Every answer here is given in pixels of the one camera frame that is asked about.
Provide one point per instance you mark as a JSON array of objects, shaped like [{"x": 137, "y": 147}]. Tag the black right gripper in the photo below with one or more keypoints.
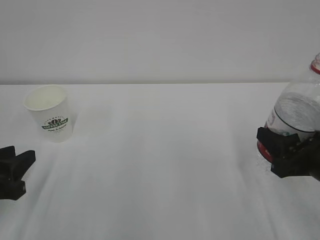
[{"x": 288, "y": 155}]

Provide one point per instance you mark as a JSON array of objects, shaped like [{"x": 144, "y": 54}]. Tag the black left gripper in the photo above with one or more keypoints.
[{"x": 12, "y": 169}]

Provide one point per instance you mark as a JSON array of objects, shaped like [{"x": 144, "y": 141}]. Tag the clear Nongfu Spring water bottle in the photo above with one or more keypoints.
[{"x": 297, "y": 109}]

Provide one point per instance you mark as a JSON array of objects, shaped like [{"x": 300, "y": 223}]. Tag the white paper cup green logo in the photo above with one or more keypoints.
[{"x": 48, "y": 106}]

